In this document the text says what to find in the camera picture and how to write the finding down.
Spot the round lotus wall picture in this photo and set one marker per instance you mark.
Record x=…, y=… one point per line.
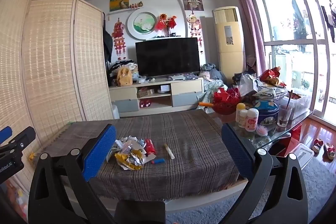
x=143, y=24

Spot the pink hairbrush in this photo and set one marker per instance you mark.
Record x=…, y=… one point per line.
x=261, y=130

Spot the cream standing air conditioner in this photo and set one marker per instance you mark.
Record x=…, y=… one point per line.
x=229, y=43

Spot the small white bottle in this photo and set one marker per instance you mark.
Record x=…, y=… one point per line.
x=242, y=119

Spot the grey plaid tablecloth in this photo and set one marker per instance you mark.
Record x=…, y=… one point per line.
x=183, y=150

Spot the landscape painting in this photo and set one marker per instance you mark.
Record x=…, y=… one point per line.
x=119, y=1

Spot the black flat television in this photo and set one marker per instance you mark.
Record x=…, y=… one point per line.
x=167, y=57

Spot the blue round tin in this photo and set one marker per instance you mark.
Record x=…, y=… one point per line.
x=266, y=112

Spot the glass side table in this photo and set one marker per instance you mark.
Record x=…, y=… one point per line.
x=262, y=138

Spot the red snack packet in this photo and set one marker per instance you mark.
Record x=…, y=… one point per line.
x=150, y=147

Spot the red snack bag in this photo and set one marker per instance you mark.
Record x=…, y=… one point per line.
x=273, y=75

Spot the white bottle yellow cap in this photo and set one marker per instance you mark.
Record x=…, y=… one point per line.
x=240, y=108

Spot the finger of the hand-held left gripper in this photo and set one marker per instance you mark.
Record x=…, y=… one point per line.
x=5, y=133
x=25, y=138

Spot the pale glue stick tube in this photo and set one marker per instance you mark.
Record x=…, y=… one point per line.
x=169, y=151

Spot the red patterned slipper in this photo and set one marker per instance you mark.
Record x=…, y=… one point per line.
x=329, y=151
x=317, y=145

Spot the bamboo folding screen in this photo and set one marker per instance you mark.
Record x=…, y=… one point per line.
x=52, y=61

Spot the beige television stand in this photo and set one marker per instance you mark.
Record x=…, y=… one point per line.
x=157, y=95

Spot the white framed window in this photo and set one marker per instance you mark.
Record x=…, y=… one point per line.
x=299, y=29

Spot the red fish hanging ornament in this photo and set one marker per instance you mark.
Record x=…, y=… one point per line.
x=119, y=37

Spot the black trash bin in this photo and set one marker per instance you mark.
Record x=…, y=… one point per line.
x=140, y=212

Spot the red flower bouquet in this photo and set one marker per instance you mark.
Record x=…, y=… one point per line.
x=165, y=23

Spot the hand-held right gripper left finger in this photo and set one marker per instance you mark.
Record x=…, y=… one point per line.
x=101, y=146

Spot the clear plastic storage box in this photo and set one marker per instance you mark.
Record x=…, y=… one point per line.
x=298, y=104

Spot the red box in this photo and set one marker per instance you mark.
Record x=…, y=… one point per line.
x=287, y=138

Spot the blue pen cap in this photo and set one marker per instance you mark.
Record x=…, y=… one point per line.
x=158, y=161

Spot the red woven basket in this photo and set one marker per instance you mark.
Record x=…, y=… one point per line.
x=227, y=104

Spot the white low table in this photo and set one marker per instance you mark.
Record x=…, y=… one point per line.
x=183, y=203

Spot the white bottle pink label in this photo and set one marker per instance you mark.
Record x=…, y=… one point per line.
x=252, y=120

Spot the clear plastic lid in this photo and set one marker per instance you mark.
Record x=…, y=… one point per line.
x=302, y=155

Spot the dark hanging coat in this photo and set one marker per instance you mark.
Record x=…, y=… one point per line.
x=107, y=45

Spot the red shoes pair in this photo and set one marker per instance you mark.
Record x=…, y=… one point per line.
x=145, y=103

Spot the pile of clothes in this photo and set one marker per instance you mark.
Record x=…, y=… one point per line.
x=214, y=82

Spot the silver foil wrapper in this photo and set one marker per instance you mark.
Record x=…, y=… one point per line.
x=131, y=144

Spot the yellow foil wrapper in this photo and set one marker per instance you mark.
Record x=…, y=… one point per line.
x=130, y=161

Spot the yellow plush backpack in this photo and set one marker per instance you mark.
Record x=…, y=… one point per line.
x=124, y=77

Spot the drinking glass with spoon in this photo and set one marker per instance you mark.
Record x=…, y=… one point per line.
x=284, y=115

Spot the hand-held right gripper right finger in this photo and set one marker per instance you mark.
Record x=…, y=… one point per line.
x=236, y=150

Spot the pink curtain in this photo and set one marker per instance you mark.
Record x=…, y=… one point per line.
x=249, y=19

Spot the red elephant hanging ornament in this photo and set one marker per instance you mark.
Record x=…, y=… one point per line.
x=194, y=27

